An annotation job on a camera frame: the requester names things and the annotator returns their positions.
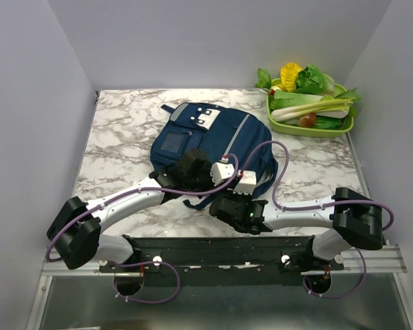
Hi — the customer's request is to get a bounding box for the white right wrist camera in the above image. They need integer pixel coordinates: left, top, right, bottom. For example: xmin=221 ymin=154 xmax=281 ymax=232
xmin=233 ymin=170 xmax=257 ymax=195

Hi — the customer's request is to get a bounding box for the toy celery stalk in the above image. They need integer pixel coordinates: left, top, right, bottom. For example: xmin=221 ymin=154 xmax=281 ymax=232
xmin=271 ymin=99 xmax=353 ymax=122

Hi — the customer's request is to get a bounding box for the navy blue student backpack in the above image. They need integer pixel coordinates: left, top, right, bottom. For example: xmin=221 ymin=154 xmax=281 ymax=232
xmin=150 ymin=102 xmax=278 ymax=198

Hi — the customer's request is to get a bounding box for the green toy lettuce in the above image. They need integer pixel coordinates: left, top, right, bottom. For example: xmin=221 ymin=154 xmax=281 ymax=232
xmin=295 ymin=65 xmax=335 ymax=96

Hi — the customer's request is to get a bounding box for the yellow toy flower vegetable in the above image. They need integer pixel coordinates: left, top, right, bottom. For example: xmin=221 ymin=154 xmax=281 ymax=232
xmin=280 ymin=63 xmax=304 ymax=92

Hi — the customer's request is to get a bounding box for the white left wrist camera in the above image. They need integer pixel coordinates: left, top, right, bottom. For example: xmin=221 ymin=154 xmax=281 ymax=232
xmin=210 ymin=153 xmax=239 ymax=186

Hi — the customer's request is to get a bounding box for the green vegetable tray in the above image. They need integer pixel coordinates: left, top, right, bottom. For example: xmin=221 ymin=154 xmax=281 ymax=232
xmin=266 ymin=74 xmax=360 ymax=138

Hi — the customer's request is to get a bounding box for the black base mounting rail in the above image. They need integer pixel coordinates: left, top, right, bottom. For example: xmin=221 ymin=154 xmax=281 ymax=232
xmin=99 ymin=236 xmax=362 ymax=287

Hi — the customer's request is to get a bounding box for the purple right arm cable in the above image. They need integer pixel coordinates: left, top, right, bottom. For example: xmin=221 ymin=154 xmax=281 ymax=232
xmin=239 ymin=140 xmax=395 ymax=300

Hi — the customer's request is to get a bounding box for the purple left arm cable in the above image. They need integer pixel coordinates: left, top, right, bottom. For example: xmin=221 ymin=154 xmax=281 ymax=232
xmin=45 ymin=153 xmax=240 ymax=304

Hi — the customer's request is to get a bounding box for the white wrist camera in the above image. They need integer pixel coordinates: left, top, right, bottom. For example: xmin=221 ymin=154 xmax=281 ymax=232
xmin=210 ymin=153 xmax=239 ymax=186
xmin=233 ymin=170 xmax=257 ymax=195

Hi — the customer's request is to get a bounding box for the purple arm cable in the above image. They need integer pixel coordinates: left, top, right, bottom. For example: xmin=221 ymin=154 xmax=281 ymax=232
xmin=45 ymin=153 xmax=240 ymax=304
xmin=239 ymin=140 xmax=395 ymax=300

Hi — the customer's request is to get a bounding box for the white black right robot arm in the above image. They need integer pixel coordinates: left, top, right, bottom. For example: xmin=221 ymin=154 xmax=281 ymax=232
xmin=209 ymin=188 xmax=384 ymax=270

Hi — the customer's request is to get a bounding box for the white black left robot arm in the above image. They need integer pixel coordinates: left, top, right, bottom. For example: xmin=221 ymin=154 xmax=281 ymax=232
xmin=47 ymin=148 xmax=213 ymax=272

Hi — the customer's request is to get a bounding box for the brown toy mushroom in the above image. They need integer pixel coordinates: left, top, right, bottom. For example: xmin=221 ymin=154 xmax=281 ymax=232
xmin=298 ymin=113 xmax=317 ymax=128

